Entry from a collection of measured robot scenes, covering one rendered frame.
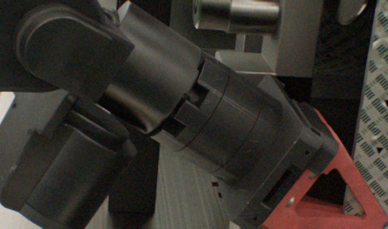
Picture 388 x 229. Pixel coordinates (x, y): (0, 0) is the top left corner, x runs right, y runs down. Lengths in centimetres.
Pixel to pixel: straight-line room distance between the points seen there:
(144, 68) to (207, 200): 49
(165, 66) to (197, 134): 4
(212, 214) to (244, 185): 42
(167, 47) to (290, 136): 8
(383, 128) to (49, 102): 19
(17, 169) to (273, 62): 19
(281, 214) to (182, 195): 44
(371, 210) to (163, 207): 41
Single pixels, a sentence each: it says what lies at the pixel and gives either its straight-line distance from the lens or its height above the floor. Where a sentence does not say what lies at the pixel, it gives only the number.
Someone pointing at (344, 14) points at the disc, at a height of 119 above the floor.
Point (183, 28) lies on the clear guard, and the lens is 150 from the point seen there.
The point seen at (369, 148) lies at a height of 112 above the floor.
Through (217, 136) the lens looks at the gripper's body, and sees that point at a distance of 43.
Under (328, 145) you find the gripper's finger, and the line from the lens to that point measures 42.
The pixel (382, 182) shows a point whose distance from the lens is 49.
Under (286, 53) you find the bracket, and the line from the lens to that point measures 52.
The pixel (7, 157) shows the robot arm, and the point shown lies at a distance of 43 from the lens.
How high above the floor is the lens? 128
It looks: 19 degrees down
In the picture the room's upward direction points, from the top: 5 degrees clockwise
